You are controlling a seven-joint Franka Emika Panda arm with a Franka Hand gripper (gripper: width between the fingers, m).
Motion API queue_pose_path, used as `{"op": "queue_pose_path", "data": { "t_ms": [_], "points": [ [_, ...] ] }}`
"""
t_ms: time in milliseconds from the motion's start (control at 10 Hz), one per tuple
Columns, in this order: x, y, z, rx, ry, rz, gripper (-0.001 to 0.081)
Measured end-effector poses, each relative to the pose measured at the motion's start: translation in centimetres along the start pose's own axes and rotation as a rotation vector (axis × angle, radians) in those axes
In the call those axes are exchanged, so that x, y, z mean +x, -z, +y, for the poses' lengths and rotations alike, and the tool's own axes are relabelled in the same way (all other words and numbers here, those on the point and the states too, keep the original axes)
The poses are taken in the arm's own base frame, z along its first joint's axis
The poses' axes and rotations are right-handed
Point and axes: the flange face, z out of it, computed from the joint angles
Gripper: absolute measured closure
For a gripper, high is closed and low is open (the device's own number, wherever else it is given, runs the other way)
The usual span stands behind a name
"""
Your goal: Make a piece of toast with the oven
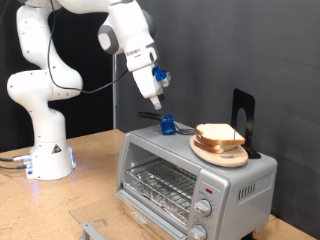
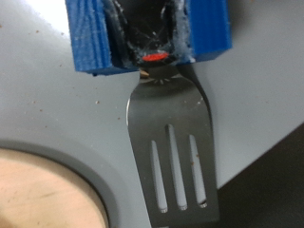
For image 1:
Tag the red oven indicator light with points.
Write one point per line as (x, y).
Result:
(209, 191)

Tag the white bread slice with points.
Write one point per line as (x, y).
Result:
(206, 142)
(218, 132)
(207, 148)

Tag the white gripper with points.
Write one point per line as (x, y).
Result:
(146, 83)

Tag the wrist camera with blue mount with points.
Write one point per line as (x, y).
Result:
(159, 74)

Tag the silver toaster oven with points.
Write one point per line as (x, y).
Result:
(233, 206)

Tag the thin metal pin on board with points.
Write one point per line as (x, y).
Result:
(234, 146)

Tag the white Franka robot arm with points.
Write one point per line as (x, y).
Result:
(43, 86)

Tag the vertical metal pole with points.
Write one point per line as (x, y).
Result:
(114, 110)

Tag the silver oven knob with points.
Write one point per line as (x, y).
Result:
(199, 232)
(203, 207)

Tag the black metal bookend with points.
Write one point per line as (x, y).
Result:
(243, 100)

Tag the round wooden board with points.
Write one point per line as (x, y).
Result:
(220, 160)

